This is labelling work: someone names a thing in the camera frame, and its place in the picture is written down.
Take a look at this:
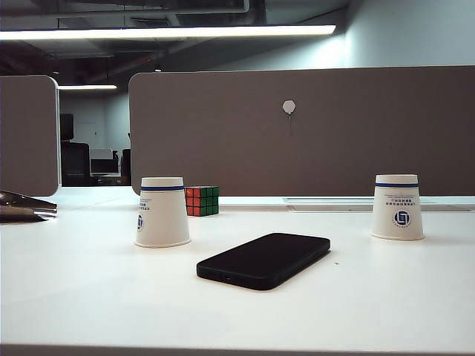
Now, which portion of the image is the white paper cup blue logo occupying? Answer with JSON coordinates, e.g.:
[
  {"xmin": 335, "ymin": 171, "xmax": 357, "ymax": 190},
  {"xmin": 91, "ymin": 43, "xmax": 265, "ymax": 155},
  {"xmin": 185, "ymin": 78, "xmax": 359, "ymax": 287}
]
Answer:
[
  {"xmin": 134, "ymin": 177, "xmax": 192, "ymax": 248},
  {"xmin": 370, "ymin": 174, "xmax": 426, "ymax": 241}
]

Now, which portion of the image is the rubik's cube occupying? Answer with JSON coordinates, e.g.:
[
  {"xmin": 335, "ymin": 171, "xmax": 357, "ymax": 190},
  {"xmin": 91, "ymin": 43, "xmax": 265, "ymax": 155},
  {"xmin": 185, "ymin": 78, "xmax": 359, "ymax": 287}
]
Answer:
[{"xmin": 184, "ymin": 185, "xmax": 220, "ymax": 217}]

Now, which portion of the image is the black smartphone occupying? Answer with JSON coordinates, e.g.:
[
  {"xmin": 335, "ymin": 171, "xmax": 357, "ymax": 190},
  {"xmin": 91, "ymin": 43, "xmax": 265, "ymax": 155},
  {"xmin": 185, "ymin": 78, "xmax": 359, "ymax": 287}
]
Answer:
[{"xmin": 196, "ymin": 232, "xmax": 332, "ymax": 291}]

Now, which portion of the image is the wide brown desk partition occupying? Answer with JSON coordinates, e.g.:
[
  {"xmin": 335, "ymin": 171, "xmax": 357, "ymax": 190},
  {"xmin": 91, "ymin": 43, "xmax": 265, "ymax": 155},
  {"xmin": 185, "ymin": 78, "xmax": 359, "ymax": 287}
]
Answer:
[{"xmin": 128, "ymin": 65, "xmax": 475, "ymax": 197}]

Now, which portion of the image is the long ceiling light strip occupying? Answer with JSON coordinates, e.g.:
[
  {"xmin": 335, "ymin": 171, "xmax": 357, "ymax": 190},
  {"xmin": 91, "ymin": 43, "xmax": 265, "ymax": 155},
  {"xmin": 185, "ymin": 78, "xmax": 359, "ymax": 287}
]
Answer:
[{"xmin": 0, "ymin": 24, "xmax": 338, "ymax": 41}]

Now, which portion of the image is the black office chair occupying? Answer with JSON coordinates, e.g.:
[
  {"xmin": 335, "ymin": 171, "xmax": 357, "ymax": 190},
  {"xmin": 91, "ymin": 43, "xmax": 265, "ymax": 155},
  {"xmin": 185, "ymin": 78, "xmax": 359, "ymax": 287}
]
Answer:
[{"xmin": 59, "ymin": 113, "xmax": 92, "ymax": 187}]

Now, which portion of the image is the short ceiling light strip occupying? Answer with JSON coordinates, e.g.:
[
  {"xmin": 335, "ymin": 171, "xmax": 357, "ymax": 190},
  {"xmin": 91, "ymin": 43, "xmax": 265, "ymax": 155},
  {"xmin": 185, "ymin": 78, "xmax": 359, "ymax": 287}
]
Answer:
[{"xmin": 57, "ymin": 84, "xmax": 118, "ymax": 90}]

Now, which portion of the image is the narrow brown desk partition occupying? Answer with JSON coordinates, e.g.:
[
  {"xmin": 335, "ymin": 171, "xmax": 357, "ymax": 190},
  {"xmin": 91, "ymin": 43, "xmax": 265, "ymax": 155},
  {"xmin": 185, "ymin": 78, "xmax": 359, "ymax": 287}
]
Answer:
[{"xmin": 0, "ymin": 75, "xmax": 60, "ymax": 197}]

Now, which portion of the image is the silver metallic flat object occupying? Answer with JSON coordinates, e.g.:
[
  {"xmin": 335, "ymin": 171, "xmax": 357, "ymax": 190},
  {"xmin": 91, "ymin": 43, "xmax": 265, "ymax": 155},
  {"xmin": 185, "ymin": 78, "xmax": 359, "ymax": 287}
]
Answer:
[{"xmin": 0, "ymin": 189, "xmax": 59, "ymax": 224}]

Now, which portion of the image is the white hexagonal wall hook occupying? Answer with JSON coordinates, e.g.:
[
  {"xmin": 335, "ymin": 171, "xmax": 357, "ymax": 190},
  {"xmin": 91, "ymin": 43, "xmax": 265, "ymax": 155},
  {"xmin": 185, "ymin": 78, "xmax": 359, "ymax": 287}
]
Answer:
[{"xmin": 282, "ymin": 99, "xmax": 297, "ymax": 134}]

